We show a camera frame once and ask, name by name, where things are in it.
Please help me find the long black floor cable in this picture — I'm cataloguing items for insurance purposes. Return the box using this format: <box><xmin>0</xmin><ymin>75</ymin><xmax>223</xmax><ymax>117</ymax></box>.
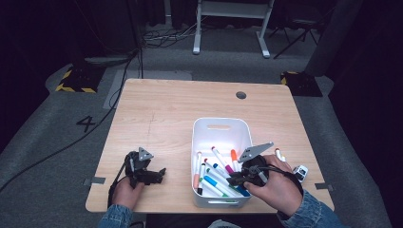
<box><xmin>0</xmin><ymin>47</ymin><xmax>142</xmax><ymax>194</ymax></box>

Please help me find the grey tape strip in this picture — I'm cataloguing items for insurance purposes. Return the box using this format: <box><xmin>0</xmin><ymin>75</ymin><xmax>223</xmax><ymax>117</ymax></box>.
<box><xmin>84</xmin><ymin>176</ymin><xmax>106</xmax><ymax>186</ymax></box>
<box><xmin>314</xmin><ymin>182</ymin><xmax>335</xmax><ymax>191</ymax></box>

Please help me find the tangle of floor cables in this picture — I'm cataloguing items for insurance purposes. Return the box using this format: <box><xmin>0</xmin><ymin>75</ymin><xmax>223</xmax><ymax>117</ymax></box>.
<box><xmin>142</xmin><ymin>24</ymin><xmax>198</xmax><ymax>49</ymax></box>

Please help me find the salmon cap marker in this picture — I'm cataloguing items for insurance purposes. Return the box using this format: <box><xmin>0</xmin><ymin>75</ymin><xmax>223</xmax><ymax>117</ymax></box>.
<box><xmin>192</xmin><ymin>151</ymin><xmax>203</xmax><ymax>190</ymax></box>

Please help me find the black yellow striped base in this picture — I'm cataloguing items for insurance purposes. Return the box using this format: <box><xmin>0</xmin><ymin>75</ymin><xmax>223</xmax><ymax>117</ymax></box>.
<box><xmin>55</xmin><ymin>65</ymin><xmax>107</xmax><ymax>94</ymax></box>
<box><xmin>279</xmin><ymin>70</ymin><xmax>323</xmax><ymax>98</ymax></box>

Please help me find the dark blue cap marker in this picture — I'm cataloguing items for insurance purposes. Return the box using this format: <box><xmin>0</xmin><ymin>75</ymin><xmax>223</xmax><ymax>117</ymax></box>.
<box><xmin>212</xmin><ymin>162</ymin><xmax>251</xmax><ymax>198</ymax></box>

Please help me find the small white and black object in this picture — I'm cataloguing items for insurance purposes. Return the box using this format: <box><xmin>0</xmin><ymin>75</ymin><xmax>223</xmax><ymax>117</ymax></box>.
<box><xmin>292</xmin><ymin>164</ymin><xmax>309</xmax><ymax>183</ymax></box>

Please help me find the orange cap marker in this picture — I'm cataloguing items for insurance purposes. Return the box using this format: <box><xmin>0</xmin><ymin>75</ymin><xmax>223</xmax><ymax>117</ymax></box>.
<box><xmin>230</xmin><ymin>149</ymin><xmax>241</xmax><ymax>174</ymax></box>

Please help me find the person's right hand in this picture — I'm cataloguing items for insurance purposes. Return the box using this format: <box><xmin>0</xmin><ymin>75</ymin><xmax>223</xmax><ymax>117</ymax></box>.
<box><xmin>243</xmin><ymin>154</ymin><xmax>304</xmax><ymax>218</ymax></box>

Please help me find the white table frame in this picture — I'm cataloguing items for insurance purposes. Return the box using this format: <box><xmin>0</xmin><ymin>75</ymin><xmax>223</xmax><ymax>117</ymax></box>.
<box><xmin>192</xmin><ymin>0</ymin><xmax>276</xmax><ymax>60</ymax></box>

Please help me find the black tripod stand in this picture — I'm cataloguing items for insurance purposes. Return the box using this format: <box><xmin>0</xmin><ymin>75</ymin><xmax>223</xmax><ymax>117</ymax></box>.
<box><xmin>273</xmin><ymin>17</ymin><xmax>321</xmax><ymax>60</ymax></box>

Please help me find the magenta cap marker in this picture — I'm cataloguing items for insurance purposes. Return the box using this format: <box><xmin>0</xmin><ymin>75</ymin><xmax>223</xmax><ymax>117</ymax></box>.
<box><xmin>210</xmin><ymin>145</ymin><xmax>236</xmax><ymax>175</ymax></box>

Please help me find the black cap marker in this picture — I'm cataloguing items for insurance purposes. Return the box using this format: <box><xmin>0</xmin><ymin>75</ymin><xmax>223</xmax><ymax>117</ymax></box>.
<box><xmin>196</xmin><ymin>162</ymin><xmax>207</xmax><ymax>196</ymax></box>

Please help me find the grey slanted panel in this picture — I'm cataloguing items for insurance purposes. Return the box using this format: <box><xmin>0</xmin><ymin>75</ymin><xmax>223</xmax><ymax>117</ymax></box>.
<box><xmin>304</xmin><ymin>0</ymin><xmax>364</xmax><ymax>78</ymax></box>

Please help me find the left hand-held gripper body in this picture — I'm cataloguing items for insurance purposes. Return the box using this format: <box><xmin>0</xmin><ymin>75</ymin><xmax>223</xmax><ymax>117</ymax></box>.
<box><xmin>124</xmin><ymin>146</ymin><xmax>156</xmax><ymax>190</ymax></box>

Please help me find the white plastic storage bin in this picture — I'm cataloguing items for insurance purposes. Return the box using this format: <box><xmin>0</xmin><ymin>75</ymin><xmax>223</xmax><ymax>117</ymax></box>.
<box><xmin>190</xmin><ymin>117</ymin><xmax>255</xmax><ymax>209</ymax></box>

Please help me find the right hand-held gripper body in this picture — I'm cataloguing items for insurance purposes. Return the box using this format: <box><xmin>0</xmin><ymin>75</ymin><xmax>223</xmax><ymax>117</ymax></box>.
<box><xmin>237</xmin><ymin>141</ymin><xmax>276</xmax><ymax>188</ymax></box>

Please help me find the light blue cap marker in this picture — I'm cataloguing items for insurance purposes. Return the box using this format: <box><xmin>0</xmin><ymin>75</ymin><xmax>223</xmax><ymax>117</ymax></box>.
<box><xmin>202</xmin><ymin>175</ymin><xmax>237</xmax><ymax>198</ymax></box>

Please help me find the person's left hand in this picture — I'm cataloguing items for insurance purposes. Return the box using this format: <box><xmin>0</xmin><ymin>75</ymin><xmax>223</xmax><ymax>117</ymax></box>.
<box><xmin>111</xmin><ymin>175</ymin><xmax>145</xmax><ymax>211</ymax></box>

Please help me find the person's leg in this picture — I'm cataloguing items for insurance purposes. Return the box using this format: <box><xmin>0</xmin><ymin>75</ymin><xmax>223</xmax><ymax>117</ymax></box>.
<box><xmin>208</xmin><ymin>218</ymin><xmax>241</xmax><ymax>228</ymax></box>

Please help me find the grey stand base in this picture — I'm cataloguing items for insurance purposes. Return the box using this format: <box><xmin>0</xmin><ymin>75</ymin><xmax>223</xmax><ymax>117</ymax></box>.
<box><xmin>84</xmin><ymin>55</ymin><xmax>132</xmax><ymax>67</ymax></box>

